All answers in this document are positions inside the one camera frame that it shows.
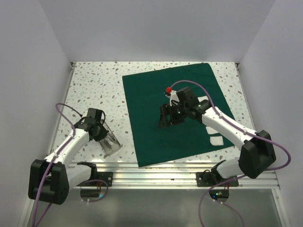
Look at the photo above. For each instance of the green surgical cloth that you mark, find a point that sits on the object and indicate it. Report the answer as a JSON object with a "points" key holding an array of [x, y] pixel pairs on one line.
{"points": [[144, 94]]}

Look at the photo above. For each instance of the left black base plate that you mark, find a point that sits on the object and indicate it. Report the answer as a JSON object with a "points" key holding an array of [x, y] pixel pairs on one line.
{"points": [[104, 176]]}

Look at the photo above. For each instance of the white gauze pad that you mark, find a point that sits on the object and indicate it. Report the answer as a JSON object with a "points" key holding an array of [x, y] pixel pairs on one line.
{"points": [[202, 98], [217, 141], [211, 130]]}

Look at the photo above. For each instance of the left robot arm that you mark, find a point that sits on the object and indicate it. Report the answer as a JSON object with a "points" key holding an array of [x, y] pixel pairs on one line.
{"points": [[50, 179]]}

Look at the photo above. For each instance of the aluminium rail frame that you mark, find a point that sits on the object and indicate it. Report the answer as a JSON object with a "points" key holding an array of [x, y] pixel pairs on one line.
{"points": [[100, 85]]}

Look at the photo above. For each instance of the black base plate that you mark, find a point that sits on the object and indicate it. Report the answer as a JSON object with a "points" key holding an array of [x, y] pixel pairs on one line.
{"points": [[104, 176], [208, 179]]}

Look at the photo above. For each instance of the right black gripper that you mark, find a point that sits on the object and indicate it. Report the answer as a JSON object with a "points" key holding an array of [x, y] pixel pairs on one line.
{"points": [[165, 110]]}

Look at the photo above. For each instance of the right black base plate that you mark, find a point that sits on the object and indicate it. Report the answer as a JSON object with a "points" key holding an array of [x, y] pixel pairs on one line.
{"points": [[208, 179]]}

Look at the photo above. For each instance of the steel instrument tray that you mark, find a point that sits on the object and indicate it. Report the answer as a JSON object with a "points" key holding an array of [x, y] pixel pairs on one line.
{"points": [[101, 142]]}

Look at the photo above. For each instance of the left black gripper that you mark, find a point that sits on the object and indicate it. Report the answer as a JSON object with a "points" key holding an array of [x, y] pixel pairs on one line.
{"points": [[102, 134]]}

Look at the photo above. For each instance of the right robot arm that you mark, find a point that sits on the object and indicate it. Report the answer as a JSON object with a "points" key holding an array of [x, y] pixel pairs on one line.
{"points": [[256, 153]]}

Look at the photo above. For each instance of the steel surgical scissors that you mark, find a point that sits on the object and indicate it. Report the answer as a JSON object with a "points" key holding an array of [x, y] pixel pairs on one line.
{"points": [[110, 142]]}

